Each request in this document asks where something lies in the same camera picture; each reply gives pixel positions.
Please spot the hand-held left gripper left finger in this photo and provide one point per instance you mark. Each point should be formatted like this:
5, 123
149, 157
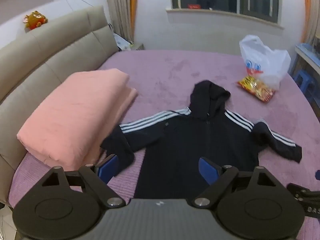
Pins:
108, 168

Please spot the folded pink blanket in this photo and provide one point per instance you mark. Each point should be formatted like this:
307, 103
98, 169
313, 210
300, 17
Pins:
75, 115

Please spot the cluttered side shelf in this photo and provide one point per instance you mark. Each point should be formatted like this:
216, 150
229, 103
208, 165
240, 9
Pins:
308, 55

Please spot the brown plush toy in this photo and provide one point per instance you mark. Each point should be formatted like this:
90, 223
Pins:
35, 20

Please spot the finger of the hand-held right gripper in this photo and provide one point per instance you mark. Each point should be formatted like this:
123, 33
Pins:
318, 175

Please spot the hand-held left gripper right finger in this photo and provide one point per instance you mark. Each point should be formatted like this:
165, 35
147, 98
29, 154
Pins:
207, 170

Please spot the beige orange curtain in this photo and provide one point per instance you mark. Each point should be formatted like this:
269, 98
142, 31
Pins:
121, 10
311, 12

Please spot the black hooded jacket white stripes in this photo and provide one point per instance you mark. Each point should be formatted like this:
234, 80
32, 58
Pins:
190, 145

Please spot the blue plastic stool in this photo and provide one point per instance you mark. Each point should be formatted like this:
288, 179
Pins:
303, 80

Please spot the white plastic bag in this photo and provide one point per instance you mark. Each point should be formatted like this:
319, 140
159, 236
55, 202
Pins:
265, 60

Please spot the yellow red snack packet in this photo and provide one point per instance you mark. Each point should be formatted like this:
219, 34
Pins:
256, 87

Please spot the beige padded headboard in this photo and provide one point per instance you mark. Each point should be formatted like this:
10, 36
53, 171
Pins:
50, 47

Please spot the bedside table with clutter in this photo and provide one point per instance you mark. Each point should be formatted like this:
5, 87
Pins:
125, 43

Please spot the white window sill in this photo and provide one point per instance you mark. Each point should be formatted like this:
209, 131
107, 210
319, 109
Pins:
225, 17

